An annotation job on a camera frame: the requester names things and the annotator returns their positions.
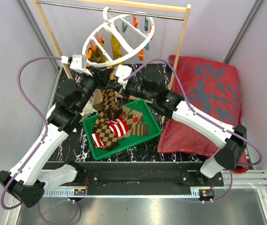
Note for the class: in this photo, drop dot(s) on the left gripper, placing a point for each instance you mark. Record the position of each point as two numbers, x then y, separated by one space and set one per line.
101 76

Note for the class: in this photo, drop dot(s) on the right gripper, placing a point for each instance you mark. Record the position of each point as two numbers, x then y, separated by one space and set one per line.
125 91

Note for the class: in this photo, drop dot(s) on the brown argyle sock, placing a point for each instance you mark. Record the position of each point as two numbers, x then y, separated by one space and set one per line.
110 108
102 136

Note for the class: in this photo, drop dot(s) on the white round clip hanger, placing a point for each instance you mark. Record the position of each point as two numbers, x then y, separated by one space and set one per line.
109 26

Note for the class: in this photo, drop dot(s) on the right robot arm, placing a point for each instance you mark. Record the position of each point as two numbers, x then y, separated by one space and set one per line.
229 140

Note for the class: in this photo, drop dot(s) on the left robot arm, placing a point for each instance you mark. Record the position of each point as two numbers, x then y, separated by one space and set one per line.
24 181

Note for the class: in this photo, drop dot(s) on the orange clothespin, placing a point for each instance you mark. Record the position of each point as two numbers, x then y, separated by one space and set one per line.
135 22
93 46
141 55

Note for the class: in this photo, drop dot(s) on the mustard yellow sock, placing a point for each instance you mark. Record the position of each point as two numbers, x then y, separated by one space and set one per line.
116 48

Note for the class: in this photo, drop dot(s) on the orange argyle sock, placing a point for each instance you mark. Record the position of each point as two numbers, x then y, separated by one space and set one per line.
131 117

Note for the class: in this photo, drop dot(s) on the white cloth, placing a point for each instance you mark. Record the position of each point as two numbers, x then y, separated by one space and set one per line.
87 110

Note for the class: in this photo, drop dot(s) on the teal clothespin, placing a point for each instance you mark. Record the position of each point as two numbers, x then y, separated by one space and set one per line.
147 47
124 27

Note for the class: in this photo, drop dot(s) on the brown beige striped sock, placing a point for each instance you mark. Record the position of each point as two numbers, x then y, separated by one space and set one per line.
140 130

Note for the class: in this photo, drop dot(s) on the red white striped sock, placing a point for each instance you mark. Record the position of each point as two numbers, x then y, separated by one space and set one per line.
119 128

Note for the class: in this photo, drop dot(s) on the green plastic tray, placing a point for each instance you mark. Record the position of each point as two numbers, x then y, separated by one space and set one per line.
128 141

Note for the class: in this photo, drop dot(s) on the brown argyle sock in tray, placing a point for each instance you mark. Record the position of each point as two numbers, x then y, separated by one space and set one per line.
102 136

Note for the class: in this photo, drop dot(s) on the metal hanging rod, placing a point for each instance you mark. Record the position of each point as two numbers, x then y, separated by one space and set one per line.
110 10

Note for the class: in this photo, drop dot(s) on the red patterned pillow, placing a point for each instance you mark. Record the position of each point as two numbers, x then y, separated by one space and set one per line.
214 88

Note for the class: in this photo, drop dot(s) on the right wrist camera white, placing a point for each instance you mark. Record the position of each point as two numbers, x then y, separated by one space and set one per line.
121 73

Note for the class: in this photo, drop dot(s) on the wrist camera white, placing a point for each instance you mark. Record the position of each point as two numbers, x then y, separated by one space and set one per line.
78 63
121 73

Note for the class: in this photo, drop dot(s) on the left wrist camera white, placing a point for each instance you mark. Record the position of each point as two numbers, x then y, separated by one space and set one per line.
78 63

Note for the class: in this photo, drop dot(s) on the wooden clothes rack frame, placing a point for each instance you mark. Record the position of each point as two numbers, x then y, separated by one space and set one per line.
135 4

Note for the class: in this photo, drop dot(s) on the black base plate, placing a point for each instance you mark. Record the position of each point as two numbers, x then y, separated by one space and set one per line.
138 180

